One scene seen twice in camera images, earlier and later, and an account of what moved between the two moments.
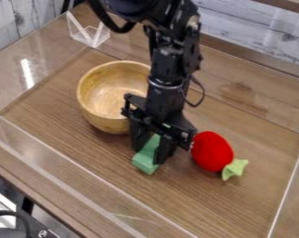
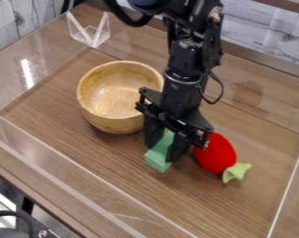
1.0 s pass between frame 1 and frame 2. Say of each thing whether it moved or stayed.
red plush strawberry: stayed
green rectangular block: moved
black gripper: moved
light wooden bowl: stayed
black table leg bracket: stayed
